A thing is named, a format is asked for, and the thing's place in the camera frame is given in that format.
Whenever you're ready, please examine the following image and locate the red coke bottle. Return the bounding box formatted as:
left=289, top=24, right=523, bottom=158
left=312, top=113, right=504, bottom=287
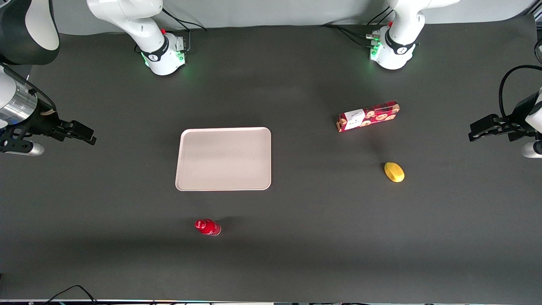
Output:
left=194, top=218, right=221, bottom=236

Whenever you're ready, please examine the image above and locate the beige rectangular plastic tray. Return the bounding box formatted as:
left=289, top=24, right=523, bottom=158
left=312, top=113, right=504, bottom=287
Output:
left=175, top=127, right=272, bottom=191

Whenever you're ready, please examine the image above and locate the yellow lemon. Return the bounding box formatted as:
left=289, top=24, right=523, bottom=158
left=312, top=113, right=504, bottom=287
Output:
left=384, top=161, right=405, bottom=183

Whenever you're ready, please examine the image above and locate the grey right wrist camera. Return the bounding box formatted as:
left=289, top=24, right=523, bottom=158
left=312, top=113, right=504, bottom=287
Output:
left=0, top=139, right=45, bottom=157

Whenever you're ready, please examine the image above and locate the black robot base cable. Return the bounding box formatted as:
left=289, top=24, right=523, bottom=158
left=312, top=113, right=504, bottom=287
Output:
left=321, top=6, right=392, bottom=48
left=162, top=8, right=208, bottom=53

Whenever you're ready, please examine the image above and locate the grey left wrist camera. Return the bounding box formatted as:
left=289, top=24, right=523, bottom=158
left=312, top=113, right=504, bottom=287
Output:
left=522, top=141, right=542, bottom=158

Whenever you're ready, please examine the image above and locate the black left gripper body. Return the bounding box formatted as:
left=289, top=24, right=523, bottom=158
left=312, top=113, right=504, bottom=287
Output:
left=501, top=94, right=539, bottom=142

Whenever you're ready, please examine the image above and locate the red cookie box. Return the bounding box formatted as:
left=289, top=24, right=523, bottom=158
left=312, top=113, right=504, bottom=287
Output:
left=337, top=100, right=401, bottom=133

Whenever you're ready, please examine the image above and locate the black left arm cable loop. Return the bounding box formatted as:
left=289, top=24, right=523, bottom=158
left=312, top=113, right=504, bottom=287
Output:
left=499, top=64, right=542, bottom=124

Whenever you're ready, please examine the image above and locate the thin black floor cable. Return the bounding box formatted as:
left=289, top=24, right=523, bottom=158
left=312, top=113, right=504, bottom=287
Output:
left=46, top=285, right=99, bottom=305

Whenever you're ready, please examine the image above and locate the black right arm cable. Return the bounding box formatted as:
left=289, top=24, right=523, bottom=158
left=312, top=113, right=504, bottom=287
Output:
left=0, top=64, right=56, bottom=111

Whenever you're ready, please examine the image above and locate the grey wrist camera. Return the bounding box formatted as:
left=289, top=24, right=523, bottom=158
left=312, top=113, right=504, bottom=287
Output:
left=522, top=141, right=542, bottom=158
left=0, top=139, right=45, bottom=157

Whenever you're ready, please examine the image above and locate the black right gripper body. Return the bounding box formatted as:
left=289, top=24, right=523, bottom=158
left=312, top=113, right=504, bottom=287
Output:
left=23, top=103, right=73, bottom=139

